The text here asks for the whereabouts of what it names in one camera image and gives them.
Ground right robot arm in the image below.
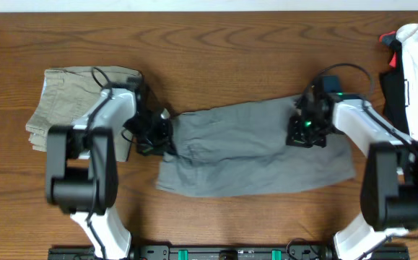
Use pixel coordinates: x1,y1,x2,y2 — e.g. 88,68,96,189
286,76,418,259

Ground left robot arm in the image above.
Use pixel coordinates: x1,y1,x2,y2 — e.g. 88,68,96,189
45,77,175,259

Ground grey shorts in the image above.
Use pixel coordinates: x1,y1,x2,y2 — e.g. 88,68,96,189
156,96,356,197

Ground khaki shorts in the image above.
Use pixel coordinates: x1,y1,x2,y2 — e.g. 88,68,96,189
25,66,141,152

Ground black and red garment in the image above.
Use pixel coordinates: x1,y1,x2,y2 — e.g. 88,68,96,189
379,31,409,134

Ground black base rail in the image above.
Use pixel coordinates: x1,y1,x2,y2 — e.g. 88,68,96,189
47,243,411,260

